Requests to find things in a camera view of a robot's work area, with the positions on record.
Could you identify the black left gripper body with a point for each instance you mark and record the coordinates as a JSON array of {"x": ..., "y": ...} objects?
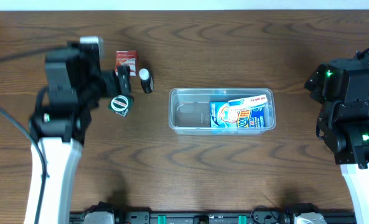
[{"x": 122, "y": 80}]

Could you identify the clear plastic container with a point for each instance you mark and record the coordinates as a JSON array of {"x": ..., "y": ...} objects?
[{"x": 189, "y": 110}]

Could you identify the blue Kool Fever box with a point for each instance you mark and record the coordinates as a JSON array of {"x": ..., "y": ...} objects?
[{"x": 222, "y": 116}]

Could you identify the white blue Panadol box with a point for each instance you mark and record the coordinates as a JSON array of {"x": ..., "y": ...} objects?
[{"x": 248, "y": 102}]

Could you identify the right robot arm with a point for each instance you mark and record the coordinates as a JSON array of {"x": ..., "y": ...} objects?
[{"x": 341, "y": 86}]

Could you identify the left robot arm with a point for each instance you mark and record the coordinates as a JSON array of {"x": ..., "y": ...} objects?
[{"x": 57, "y": 127}]

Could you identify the red Panadol box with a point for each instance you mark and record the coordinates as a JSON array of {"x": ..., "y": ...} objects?
[{"x": 128, "y": 58}]

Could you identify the dark bottle white cap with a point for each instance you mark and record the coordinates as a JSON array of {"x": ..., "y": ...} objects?
[{"x": 147, "y": 81}]

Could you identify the green Zam-Buk box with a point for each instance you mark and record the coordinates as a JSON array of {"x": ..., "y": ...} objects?
[{"x": 121, "y": 105}]

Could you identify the black mounting rail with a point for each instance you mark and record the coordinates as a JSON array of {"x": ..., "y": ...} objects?
[{"x": 300, "y": 213}]

